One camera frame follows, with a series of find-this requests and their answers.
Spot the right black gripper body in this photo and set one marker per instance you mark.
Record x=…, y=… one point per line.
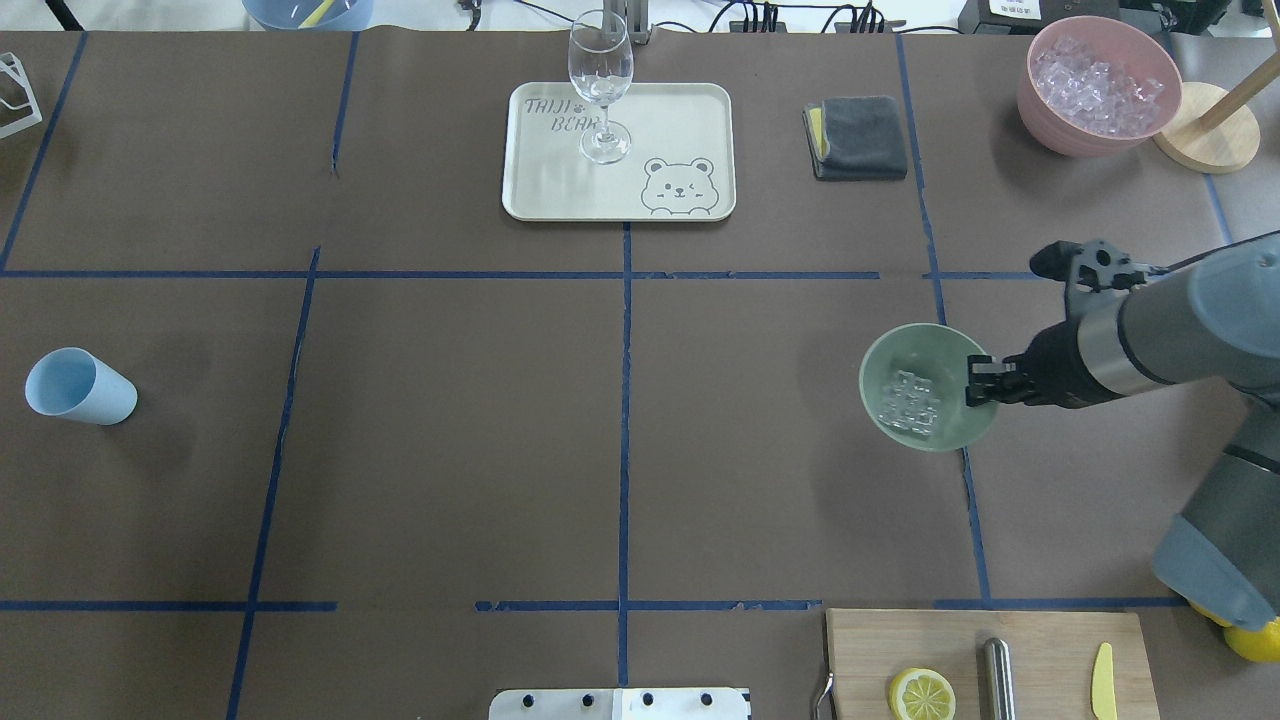
x=1052, y=367

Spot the half lemon slice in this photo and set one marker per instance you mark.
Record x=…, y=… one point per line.
x=921, y=693

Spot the clear wine glass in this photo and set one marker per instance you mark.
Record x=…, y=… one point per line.
x=600, y=62

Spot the grey folded cloth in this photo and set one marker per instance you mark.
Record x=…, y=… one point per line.
x=856, y=139

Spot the white cup rack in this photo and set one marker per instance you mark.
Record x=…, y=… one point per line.
x=18, y=100

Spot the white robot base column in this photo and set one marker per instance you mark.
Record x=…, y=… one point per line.
x=622, y=703

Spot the pink bowl of ice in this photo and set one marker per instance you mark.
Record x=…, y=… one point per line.
x=1094, y=86

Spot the yellow lemon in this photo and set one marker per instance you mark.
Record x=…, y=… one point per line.
x=1260, y=647

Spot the ice cubes in bowl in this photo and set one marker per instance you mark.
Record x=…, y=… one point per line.
x=914, y=405

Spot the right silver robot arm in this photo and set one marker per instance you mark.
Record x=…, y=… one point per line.
x=1130, y=329

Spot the wooden stand with carton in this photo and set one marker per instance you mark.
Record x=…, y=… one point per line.
x=1214, y=131

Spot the light blue plastic cup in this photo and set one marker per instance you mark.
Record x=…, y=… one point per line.
x=72, y=384

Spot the light green bowl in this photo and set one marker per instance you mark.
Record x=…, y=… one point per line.
x=939, y=352

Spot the blue bowl with fork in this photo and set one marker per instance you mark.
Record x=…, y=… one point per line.
x=310, y=16

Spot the yellow plastic knife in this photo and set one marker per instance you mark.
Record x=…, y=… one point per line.
x=1103, y=687

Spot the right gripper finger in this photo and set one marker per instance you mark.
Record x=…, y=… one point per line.
x=995, y=391
x=985, y=368

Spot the metal muddler black tip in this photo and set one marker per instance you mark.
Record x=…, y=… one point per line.
x=1000, y=681

